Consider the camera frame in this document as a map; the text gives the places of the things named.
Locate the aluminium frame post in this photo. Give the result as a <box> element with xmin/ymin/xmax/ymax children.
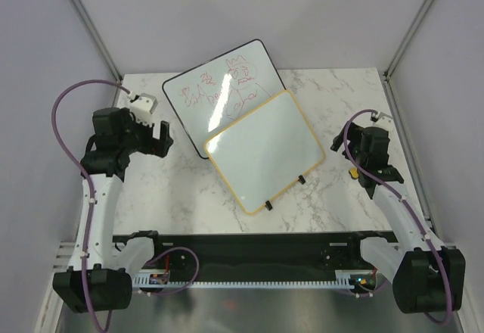
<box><xmin>381</xmin><ymin>0</ymin><xmax>437</xmax><ymax>82</ymax></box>
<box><xmin>68</xmin><ymin>0</ymin><xmax>123</xmax><ymax>81</ymax></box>

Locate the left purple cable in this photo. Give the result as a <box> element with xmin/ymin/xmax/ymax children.
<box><xmin>51</xmin><ymin>78</ymin><xmax>200</xmax><ymax>332</ymax></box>

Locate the yellow black eraser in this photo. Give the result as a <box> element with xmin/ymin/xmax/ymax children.
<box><xmin>349</xmin><ymin>167</ymin><xmax>359</xmax><ymax>180</ymax></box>

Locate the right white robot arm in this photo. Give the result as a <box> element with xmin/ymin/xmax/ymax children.
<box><xmin>330</xmin><ymin>122</ymin><xmax>466</xmax><ymax>313</ymax></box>

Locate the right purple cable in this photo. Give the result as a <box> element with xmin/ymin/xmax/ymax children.
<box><xmin>344</xmin><ymin>109</ymin><xmax>454</xmax><ymax>325</ymax></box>

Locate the purple cable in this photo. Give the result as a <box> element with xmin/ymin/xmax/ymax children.
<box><xmin>51</xmin><ymin>78</ymin><xmax>200</xmax><ymax>332</ymax></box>
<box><xmin>344</xmin><ymin>109</ymin><xmax>454</xmax><ymax>325</ymax></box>

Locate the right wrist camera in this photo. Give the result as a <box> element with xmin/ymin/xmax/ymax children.
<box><xmin>371</xmin><ymin>111</ymin><xmax>393</xmax><ymax>126</ymax></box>

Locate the right aluminium frame post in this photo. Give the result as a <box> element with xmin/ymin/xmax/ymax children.
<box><xmin>381</xmin><ymin>0</ymin><xmax>437</xmax><ymax>82</ymax></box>

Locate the black framed whiteboard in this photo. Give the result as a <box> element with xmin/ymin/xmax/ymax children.
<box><xmin>162</xmin><ymin>39</ymin><xmax>285</xmax><ymax>160</ymax></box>

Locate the left aluminium frame post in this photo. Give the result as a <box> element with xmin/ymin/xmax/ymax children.
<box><xmin>68</xmin><ymin>0</ymin><xmax>123</xmax><ymax>81</ymax></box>

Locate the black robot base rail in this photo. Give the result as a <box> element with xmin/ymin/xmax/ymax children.
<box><xmin>113</xmin><ymin>231</ymin><xmax>396</xmax><ymax>282</ymax></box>

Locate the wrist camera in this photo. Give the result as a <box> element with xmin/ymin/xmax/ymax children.
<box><xmin>371</xmin><ymin>111</ymin><xmax>393</xmax><ymax>126</ymax></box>
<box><xmin>129</xmin><ymin>93</ymin><xmax>158</xmax><ymax>126</ymax></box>

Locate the aluminium front rail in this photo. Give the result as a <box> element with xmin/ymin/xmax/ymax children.
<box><xmin>53</xmin><ymin>241</ymin><xmax>76</xmax><ymax>272</ymax></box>

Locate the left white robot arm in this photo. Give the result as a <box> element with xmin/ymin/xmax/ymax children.
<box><xmin>53</xmin><ymin>107</ymin><xmax>173</xmax><ymax>313</ymax></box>

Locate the yellow framed whiteboard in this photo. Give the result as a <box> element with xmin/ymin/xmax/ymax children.
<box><xmin>204</xmin><ymin>90</ymin><xmax>325</xmax><ymax>215</ymax></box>

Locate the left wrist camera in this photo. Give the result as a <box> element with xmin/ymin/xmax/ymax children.
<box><xmin>129</xmin><ymin>93</ymin><xmax>158</xmax><ymax>126</ymax></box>

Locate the white slotted cable duct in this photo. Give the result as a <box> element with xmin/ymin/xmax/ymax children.
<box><xmin>132</xmin><ymin>269</ymin><xmax>355</xmax><ymax>290</ymax></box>

